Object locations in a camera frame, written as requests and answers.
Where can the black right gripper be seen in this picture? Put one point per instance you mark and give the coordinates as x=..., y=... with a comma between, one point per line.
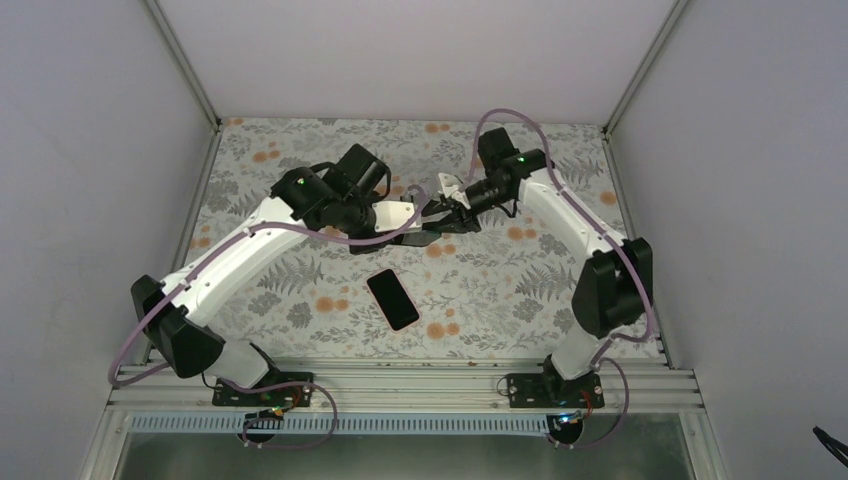
x=456, y=224

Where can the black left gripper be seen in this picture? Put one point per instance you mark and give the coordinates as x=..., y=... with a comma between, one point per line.
x=353, y=236

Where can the black phone case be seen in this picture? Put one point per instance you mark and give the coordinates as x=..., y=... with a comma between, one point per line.
x=416, y=239

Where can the phone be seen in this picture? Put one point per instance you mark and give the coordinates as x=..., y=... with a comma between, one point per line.
x=393, y=300

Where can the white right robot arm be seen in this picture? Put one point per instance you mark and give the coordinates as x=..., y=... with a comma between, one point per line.
x=614, y=287

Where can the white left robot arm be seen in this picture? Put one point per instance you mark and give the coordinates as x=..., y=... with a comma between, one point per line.
x=175, y=313

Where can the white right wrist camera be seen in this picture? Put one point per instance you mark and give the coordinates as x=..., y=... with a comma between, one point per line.
x=451, y=188

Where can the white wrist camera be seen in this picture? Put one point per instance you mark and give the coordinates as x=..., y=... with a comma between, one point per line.
x=451, y=188
x=391, y=215

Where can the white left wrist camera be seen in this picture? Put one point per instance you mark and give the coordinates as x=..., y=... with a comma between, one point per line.
x=391, y=215

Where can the aluminium frame rail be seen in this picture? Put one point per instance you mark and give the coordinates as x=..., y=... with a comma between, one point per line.
x=430, y=386

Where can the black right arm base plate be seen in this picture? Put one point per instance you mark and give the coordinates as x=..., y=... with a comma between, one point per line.
x=539, y=390

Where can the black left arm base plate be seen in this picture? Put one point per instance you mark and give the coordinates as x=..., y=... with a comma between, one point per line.
x=294, y=396

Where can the perforated cable duct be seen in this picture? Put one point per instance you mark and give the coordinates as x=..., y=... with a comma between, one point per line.
x=345, y=424

